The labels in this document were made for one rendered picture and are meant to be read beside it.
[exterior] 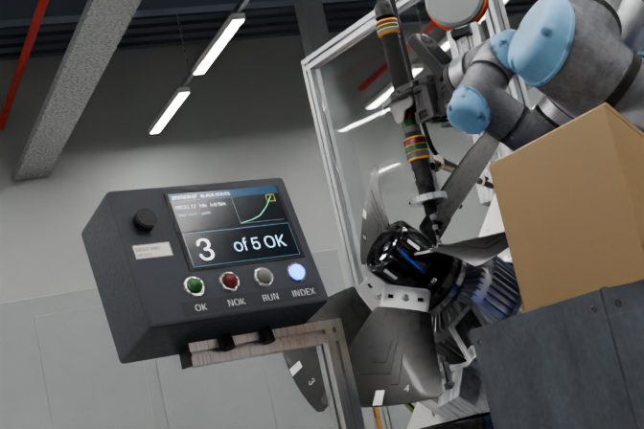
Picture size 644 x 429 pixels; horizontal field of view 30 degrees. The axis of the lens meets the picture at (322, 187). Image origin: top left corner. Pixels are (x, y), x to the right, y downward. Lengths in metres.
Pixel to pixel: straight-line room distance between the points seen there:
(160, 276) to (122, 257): 0.05
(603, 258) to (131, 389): 6.39
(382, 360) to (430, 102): 0.48
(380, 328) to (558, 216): 0.78
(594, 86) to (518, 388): 0.40
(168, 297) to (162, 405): 6.28
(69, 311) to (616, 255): 6.44
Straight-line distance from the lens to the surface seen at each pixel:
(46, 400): 7.61
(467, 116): 2.02
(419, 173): 2.28
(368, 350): 2.19
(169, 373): 7.76
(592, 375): 1.42
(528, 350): 1.52
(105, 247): 1.52
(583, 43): 1.60
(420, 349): 2.18
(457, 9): 3.06
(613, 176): 1.42
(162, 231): 1.50
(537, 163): 1.53
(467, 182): 2.42
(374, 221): 2.55
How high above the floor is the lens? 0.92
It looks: 11 degrees up
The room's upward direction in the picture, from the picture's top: 13 degrees counter-clockwise
